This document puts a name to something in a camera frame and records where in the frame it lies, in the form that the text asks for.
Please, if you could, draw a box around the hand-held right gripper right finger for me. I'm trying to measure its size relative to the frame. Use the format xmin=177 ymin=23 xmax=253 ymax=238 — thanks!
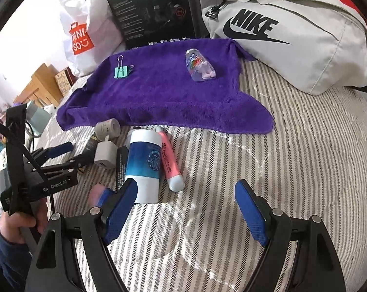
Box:
xmin=235 ymin=179 xmax=347 ymax=292

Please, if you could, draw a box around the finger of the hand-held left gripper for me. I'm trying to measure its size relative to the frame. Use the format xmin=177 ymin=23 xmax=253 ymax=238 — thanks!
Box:
xmin=28 ymin=142 xmax=74 ymax=166
xmin=42 ymin=154 xmax=95 ymax=174

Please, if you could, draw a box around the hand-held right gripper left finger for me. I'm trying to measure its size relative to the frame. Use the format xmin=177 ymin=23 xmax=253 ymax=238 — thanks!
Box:
xmin=25 ymin=178 xmax=140 ymax=292

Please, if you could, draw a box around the dark mini bottle gold cap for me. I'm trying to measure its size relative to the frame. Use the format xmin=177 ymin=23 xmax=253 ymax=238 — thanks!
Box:
xmin=77 ymin=135 xmax=100 ymax=171

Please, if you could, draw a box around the white charger plug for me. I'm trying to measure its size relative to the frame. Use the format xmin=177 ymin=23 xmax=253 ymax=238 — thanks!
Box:
xmin=94 ymin=136 xmax=117 ymax=169

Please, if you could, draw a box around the black cosmetic stick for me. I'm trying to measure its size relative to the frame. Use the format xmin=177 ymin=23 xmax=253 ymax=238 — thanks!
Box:
xmin=115 ymin=126 xmax=143 ymax=191

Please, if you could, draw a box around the small white cylinder jar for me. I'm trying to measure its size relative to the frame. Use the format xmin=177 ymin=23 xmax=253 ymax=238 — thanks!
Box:
xmin=95 ymin=118 xmax=121 ymax=139

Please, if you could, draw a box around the blue and white bottle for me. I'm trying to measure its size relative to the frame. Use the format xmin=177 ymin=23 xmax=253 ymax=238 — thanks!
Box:
xmin=122 ymin=129 xmax=167 ymax=204

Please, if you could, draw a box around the pink highlighter pen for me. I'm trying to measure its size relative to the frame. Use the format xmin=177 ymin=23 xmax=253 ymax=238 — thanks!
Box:
xmin=155 ymin=128 xmax=184 ymax=192

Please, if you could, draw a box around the person's left hand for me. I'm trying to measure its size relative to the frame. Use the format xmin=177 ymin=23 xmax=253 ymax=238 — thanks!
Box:
xmin=0 ymin=202 xmax=50 ymax=244

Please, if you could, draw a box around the grey green container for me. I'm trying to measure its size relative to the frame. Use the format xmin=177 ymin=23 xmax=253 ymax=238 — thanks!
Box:
xmin=27 ymin=102 xmax=54 ymax=134

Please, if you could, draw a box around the wooden furniture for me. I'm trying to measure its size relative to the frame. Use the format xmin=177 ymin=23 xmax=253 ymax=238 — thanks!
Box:
xmin=13 ymin=63 xmax=65 ymax=107

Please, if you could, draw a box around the brown illustrated book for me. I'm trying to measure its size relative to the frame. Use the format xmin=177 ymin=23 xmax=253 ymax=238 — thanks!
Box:
xmin=54 ymin=69 xmax=73 ymax=95

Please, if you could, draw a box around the green binder clip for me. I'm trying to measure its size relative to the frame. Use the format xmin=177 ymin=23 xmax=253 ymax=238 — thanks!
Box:
xmin=113 ymin=55 xmax=136 ymax=80

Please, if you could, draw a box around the purple towel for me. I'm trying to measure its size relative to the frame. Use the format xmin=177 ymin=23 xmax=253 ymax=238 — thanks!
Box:
xmin=56 ymin=38 xmax=274 ymax=135

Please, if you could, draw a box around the white plastic shopping bag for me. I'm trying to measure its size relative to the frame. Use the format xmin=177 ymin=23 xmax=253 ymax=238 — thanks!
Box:
xmin=59 ymin=0 xmax=124 ymax=76

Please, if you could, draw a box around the clear candy bottle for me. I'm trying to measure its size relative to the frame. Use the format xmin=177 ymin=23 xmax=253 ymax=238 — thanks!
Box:
xmin=185 ymin=49 xmax=217 ymax=82

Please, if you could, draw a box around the grey sling bag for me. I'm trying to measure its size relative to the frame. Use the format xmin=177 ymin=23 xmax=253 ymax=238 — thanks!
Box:
xmin=196 ymin=0 xmax=367 ymax=96

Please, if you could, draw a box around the black headset box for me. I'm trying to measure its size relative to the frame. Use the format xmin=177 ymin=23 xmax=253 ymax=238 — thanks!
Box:
xmin=104 ymin=0 xmax=202 ymax=49

